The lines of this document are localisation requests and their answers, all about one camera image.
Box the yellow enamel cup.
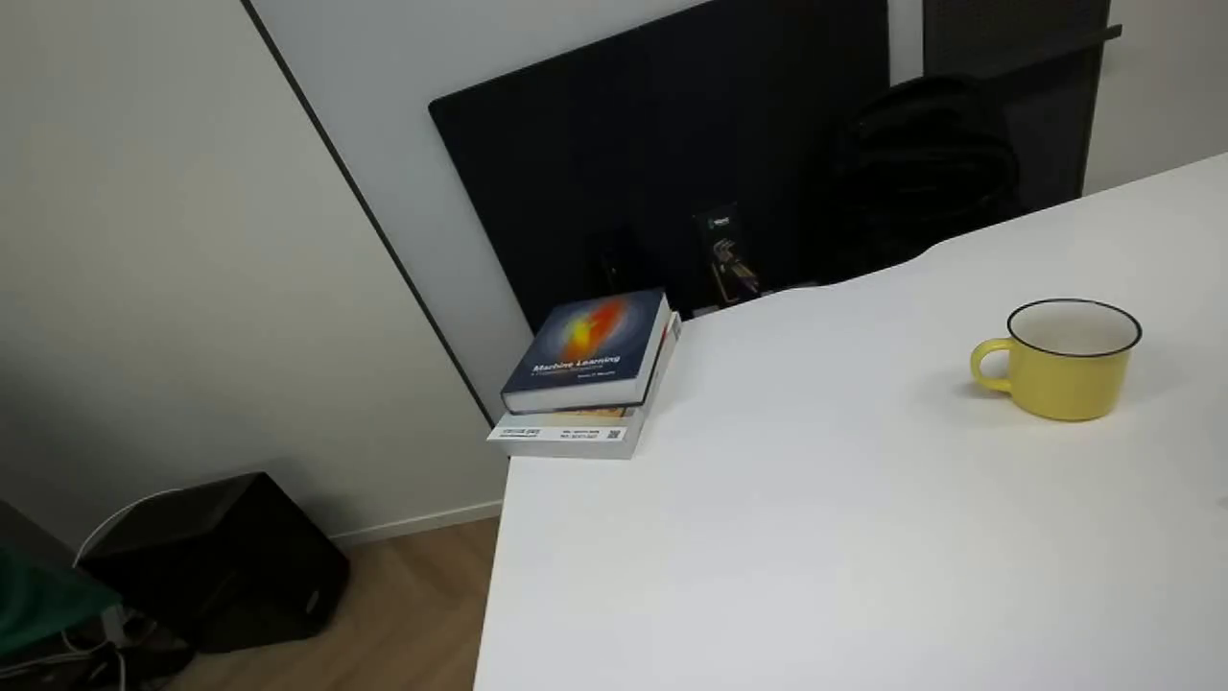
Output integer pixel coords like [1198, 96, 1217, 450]
[971, 297, 1144, 422]

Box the blue book with flame cover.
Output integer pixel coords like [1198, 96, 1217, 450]
[503, 288, 671, 416]

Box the white book under blue book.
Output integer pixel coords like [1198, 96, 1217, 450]
[486, 325, 678, 459]

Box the black monitor panel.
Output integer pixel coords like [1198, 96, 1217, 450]
[431, 0, 891, 320]

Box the black office chair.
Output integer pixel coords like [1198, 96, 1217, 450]
[818, 77, 1021, 279]

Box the black box on floor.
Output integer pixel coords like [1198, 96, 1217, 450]
[82, 473, 351, 654]

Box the green cloth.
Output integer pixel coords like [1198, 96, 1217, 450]
[0, 545, 121, 655]

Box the dark vertical wall panel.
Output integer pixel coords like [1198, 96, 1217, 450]
[925, 0, 1121, 212]

